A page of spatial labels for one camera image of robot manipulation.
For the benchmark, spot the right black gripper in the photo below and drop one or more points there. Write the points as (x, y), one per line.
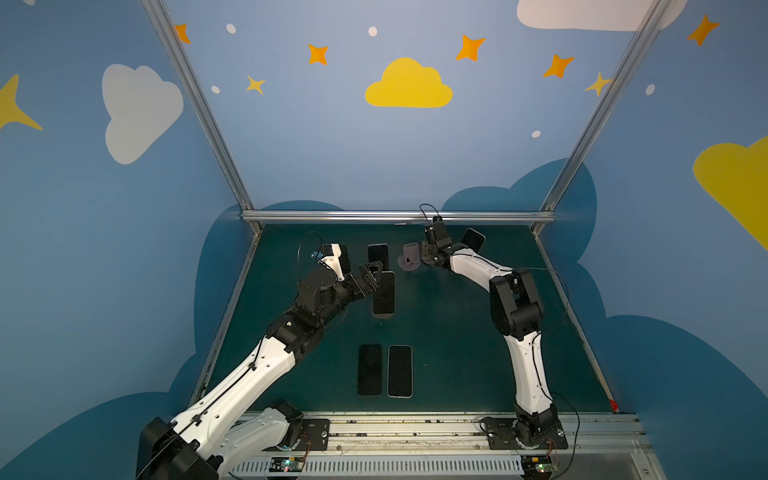
(429, 255)

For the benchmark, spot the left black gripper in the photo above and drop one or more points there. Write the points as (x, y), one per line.
(365, 279)

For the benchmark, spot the grey phone stand emptied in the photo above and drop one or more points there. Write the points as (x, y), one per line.
(410, 259)

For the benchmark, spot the blue phone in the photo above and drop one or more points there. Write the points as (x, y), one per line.
(383, 299)

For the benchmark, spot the black phone wooden stand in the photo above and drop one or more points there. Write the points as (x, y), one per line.
(473, 239)

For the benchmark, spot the dark phone grey stand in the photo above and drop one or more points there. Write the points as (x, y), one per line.
(370, 370)

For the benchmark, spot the white phone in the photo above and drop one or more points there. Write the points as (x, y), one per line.
(400, 371)

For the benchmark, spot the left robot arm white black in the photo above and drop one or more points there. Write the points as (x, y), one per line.
(207, 440)

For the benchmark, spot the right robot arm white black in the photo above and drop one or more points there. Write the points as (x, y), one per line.
(516, 312)

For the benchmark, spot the black phone far left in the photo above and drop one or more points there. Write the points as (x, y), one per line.
(344, 260)

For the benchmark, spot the purple phone back middle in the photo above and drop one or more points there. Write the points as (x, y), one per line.
(379, 253)

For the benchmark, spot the back horizontal aluminium bar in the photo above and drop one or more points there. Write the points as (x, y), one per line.
(394, 217)

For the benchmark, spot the left green circuit board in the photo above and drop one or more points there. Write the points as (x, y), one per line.
(286, 465)

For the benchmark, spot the green circuit board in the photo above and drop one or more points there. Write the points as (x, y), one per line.
(537, 467)
(286, 465)

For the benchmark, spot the right green circuit board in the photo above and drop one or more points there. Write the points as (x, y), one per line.
(537, 467)

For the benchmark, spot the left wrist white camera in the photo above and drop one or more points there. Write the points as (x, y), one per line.
(329, 256)

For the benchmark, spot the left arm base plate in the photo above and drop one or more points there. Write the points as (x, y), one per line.
(312, 435)

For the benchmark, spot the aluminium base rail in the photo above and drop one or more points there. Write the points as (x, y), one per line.
(423, 445)

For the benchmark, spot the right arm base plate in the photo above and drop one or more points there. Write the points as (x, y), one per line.
(504, 433)

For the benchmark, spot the right aluminium frame post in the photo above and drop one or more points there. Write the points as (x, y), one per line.
(640, 43)

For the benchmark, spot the aluminium frame post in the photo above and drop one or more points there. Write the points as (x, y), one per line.
(640, 43)
(162, 23)

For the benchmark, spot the left aluminium frame post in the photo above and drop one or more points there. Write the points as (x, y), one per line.
(162, 23)

